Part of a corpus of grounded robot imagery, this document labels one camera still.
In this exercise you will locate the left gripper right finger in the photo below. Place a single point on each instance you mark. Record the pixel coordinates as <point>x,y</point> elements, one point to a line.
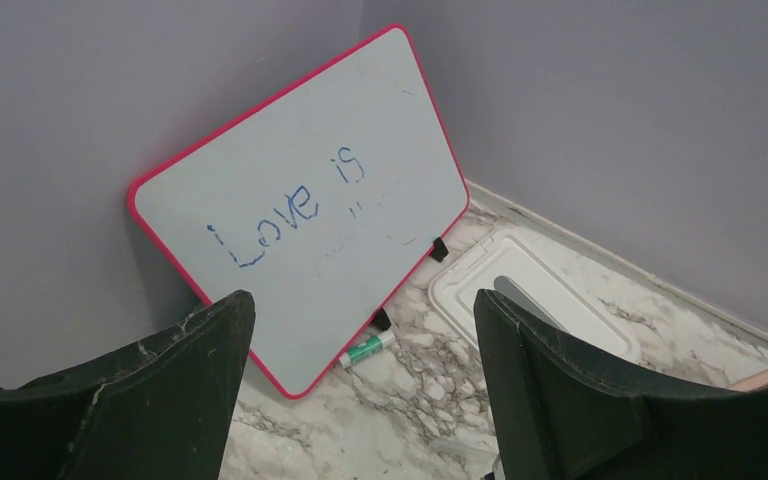
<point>565,409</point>

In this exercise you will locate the pink-framed whiteboard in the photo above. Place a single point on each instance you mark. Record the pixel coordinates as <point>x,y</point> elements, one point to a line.
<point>321,202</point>

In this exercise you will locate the black whiteboard clip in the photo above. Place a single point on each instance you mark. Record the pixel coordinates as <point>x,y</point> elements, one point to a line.
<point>439,250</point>

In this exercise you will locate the white plastic lid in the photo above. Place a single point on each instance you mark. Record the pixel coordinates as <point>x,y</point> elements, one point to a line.
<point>502,261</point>

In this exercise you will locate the green whiteboard marker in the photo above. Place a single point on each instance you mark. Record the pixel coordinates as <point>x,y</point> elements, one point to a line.
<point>371,346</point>

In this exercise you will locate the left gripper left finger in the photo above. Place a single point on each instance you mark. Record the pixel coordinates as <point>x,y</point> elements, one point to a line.
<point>158,408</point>

